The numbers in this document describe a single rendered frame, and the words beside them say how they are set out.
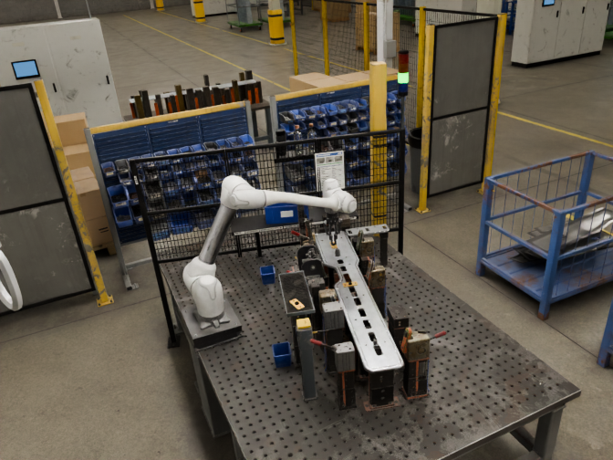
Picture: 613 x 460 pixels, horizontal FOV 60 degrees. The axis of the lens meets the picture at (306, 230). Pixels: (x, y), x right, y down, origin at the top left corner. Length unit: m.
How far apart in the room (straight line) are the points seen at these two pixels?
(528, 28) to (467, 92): 7.62
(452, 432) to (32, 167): 3.56
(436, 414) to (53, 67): 7.95
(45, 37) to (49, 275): 5.01
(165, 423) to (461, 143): 4.23
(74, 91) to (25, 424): 6.21
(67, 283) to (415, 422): 3.39
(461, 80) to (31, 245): 4.39
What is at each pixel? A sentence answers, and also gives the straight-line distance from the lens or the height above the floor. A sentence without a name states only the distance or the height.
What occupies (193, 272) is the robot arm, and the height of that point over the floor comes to 1.05.
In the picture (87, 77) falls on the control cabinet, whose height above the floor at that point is 1.19.
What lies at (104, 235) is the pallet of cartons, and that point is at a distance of 5.90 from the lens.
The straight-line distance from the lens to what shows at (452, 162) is 6.25.
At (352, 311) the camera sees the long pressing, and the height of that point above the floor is 1.00.
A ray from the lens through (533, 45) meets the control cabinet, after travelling 13.69.
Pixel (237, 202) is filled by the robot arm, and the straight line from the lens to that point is 2.95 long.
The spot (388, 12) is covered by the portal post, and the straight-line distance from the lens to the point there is 7.71.
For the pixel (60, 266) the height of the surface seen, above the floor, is 0.46.
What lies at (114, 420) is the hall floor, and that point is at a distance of 4.00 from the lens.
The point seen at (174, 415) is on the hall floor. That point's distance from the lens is 3.88.
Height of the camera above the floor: 2.69
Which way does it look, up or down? 28 degrees down
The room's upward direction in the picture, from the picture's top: 4 degrees counter-clockwise
